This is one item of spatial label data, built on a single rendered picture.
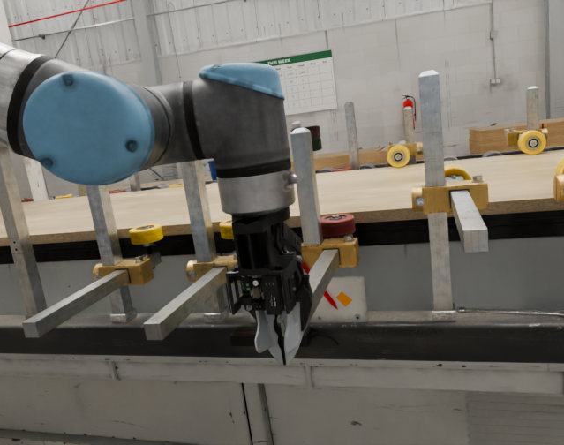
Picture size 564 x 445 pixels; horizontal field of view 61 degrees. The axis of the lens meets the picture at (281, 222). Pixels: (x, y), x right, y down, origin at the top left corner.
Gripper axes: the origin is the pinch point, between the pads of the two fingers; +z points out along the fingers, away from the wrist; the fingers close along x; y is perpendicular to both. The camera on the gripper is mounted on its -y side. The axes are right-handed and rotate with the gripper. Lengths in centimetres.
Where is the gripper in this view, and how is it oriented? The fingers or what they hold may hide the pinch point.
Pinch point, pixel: (285, 352)
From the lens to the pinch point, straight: 66.9
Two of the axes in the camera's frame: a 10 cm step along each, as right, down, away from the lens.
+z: 1.3, 9.7, 2.0
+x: 9.5, -0.7, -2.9
